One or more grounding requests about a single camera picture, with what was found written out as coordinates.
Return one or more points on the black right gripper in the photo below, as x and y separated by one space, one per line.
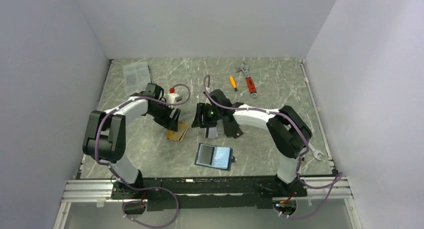
198 122

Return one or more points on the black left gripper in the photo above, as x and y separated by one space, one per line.
171 123

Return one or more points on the blue leather card holder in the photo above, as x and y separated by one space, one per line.
223 158

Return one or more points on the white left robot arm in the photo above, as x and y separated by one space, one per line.
105 135

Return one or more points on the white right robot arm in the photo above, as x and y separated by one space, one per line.
288 131

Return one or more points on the white card stack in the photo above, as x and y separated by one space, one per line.
211 133

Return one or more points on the gold card stack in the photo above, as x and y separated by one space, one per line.
179 135

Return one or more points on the black card stack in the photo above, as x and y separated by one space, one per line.
231 128

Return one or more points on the orange screwdriver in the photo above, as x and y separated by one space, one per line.
233 84

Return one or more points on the clear plastic screw box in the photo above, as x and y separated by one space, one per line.
136 77

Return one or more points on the red adjustable wrench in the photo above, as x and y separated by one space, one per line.
245 69

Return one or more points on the silver open-end wrench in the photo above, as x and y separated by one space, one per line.
317 154

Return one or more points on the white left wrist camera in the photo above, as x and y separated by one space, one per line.
172 97

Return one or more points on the black base frame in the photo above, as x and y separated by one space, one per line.
260 192

